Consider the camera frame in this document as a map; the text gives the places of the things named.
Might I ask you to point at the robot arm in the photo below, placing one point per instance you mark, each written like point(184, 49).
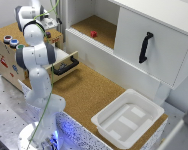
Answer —
point(39, 83)

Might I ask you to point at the green button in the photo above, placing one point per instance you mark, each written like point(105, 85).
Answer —
point(19, 46)

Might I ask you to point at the red button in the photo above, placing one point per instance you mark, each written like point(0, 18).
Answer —
point(7, 39)

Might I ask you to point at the wooden drawer box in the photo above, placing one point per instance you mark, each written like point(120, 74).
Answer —
point(5, 66)

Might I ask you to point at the pink block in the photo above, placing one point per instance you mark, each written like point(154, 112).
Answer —
point(93, 33)

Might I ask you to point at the white plastic box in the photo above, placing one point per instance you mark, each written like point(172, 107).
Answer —
point(127, 120)

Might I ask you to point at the white sliding door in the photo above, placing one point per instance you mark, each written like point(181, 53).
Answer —
point(167, 50)

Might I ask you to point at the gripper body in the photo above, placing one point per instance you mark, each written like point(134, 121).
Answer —
point(51, 23)

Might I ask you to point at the wooden drawer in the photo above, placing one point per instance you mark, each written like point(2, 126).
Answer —
point(62, 55)

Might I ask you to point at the white cabinet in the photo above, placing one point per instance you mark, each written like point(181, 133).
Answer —
point(104, 63)

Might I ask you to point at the purple block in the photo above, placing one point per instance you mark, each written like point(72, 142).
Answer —
point(48, 34)

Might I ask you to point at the blue button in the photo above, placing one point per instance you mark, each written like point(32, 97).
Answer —
point(14, 42)

